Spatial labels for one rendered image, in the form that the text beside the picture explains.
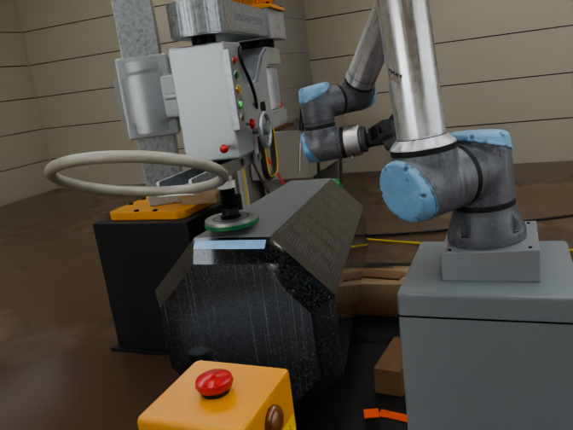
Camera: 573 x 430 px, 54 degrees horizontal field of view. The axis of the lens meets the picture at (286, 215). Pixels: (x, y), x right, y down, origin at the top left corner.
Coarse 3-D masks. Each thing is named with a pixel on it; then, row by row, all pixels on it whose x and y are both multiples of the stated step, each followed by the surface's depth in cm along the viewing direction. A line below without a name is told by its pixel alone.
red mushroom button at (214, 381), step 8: (200, 376) 58; (208, 376) 58; (216, 376) 58; (224, 376) 58; (232, 376) 59; (200, 384) 57; (208, 384) 57; (216, 384) 57; (224, 384) 57; (200, 392) 57; (208, 392) 57; (216, 392) 57
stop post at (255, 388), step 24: (192, 384) 61; (240, 384) 59; (264, 384) 59; (288, 384) 61; (168, 408) 57; (192, 408) 56; (216, 408) 56; (240, 408) 55; (264, 408) 56; (288, 408) 61
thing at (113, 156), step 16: (64, 160) 136; (80, 160) 133; (96, 160) 133; (112, 160) 132; (128, 160) 133; (144, 160) 133; (160, 160) 135; (176, 160) 136; (192, 160) 139; (208, 160) 144; (48, 176) 146; (64, 176) 159; (224, 176) 154; (96, 192) 171; (112, 192) 173; (128, 192) 176; (144, 192) 177; (160, 192) 178; (176, 192) 177; (192, 192) 175
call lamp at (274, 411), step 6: (270, 408) 56; (276, 408) 57; (270, 414) 56; (276, 414) 56; (282, 414) 57; (270, 420) 55; (276, 420) 56; (282, 420) 57; (270, 426) 55; (276, 426) 56; (282, 426) 57
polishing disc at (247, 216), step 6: (240, 210) 234; (246, 210) 233; (216, 216) 230; (246, 216) 223; (252, 216) 222; (210, 222) 221; (216, 222) 220; (222, 222) 219; (228, 222) 218; (234, 222) 216; (240, 222) 216; (246, 222) 217
